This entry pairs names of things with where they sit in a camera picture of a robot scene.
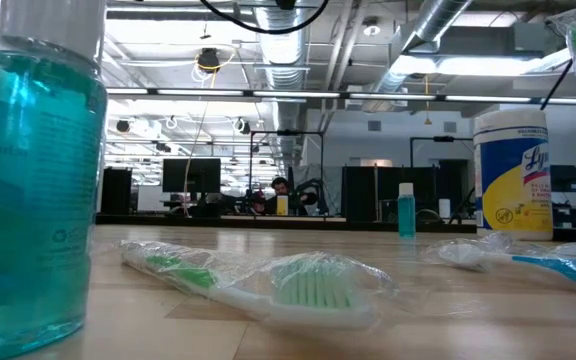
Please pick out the black partition panel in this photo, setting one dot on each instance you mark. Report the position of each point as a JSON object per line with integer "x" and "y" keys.
{"x": 368, "y": 195}

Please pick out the black rig frame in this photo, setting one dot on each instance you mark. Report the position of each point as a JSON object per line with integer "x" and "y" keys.
{"x": 288, "y": 133}
{"x": 443, "y": 138}

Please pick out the black cabinet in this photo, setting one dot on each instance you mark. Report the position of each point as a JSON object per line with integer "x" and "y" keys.
{"x": 116, "y": 192}

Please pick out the black overhead camera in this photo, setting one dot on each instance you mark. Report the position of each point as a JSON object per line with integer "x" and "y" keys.
{"x": 208, "y": 60}

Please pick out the black computer monitor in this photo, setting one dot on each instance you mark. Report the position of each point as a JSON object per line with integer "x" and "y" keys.
{"x": 191, "y": 175}

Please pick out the person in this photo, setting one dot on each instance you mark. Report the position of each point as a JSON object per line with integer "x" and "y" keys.
{"x": 282, "y": 187}

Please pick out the small blue mouthwash bottle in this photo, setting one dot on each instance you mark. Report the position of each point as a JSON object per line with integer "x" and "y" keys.
{"x": 33, "y": 200}
{"x": 406, "y": 215}

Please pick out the yellow bottle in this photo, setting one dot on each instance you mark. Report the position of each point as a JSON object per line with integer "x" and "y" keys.
{"x": 282, "y": 206}

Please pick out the silver ventilation duct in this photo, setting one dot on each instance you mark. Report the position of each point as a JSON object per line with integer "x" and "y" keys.
{"x": 283, "y": 60}
{"x": 438, "y": 20}

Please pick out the white cup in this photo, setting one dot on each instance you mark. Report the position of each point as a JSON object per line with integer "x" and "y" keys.
{"x": 444, "y": 209}

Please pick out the blue storage rack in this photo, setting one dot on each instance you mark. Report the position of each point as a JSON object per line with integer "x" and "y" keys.
{"x": 565, "y": 180}

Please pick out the disinfecting wipes canister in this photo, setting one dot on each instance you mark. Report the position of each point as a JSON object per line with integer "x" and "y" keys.
{"x": 513, "y": 190}

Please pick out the black aluminium table frame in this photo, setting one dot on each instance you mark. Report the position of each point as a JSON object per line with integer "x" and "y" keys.
{"x": 168, "y": 219}

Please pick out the LED light bar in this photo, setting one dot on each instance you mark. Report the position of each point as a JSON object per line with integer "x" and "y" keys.
{"x": 298, "y": 94}

